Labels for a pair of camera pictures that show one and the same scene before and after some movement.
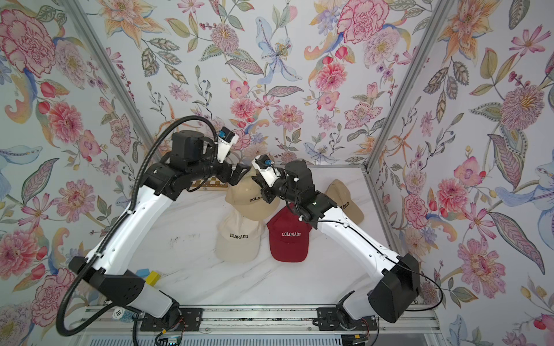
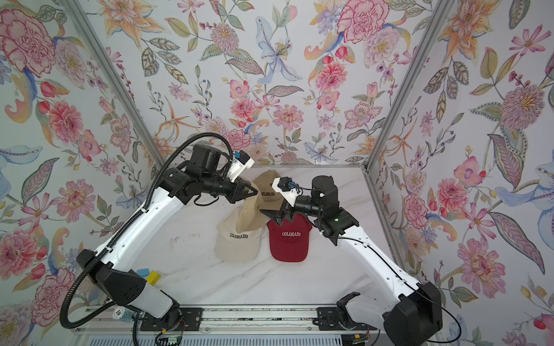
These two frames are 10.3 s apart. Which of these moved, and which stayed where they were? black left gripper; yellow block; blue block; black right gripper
Moved: black right gripper; black left gripper
Stayed: blue block; yellow block
